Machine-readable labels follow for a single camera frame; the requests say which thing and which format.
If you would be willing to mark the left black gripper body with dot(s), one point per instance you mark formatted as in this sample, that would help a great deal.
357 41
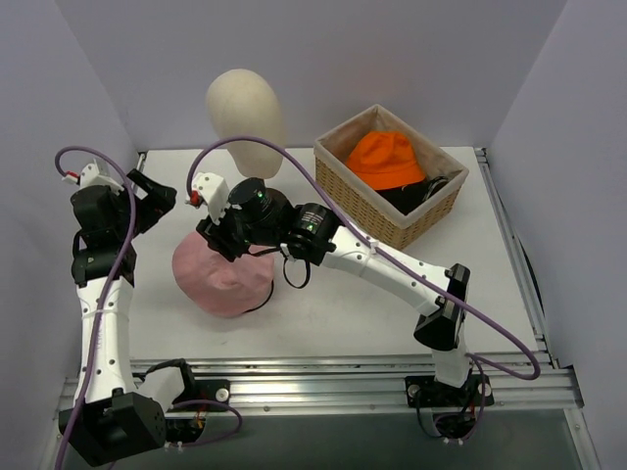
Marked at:
148 197

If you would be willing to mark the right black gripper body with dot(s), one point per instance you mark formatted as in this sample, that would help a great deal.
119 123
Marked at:
217 237

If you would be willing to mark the pink bucket hat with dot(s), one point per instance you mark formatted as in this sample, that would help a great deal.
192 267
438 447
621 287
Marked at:
217 286

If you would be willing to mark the orange bucket hat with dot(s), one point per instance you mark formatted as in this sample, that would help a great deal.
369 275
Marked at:
385 160

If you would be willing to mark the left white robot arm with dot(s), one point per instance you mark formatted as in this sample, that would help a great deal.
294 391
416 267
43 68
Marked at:
112 417

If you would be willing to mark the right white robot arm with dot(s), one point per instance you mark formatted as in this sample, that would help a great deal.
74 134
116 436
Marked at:
317 236

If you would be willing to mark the cream mannequin head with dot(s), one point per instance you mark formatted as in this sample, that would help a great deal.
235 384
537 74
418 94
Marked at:
241 103

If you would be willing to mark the wicker basket with liner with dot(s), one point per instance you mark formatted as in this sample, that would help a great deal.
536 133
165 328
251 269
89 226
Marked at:
369 210

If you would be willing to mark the black embroidered cap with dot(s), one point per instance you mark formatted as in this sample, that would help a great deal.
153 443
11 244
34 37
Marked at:
407 198

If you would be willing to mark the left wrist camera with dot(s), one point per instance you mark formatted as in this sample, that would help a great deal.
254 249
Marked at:
93 174

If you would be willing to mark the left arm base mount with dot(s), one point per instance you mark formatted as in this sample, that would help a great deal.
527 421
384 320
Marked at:
201 403

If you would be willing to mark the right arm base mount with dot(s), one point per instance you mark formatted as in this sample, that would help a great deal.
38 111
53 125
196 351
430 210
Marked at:
447 413

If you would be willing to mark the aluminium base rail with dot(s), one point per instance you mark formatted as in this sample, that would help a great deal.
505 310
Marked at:
367 384

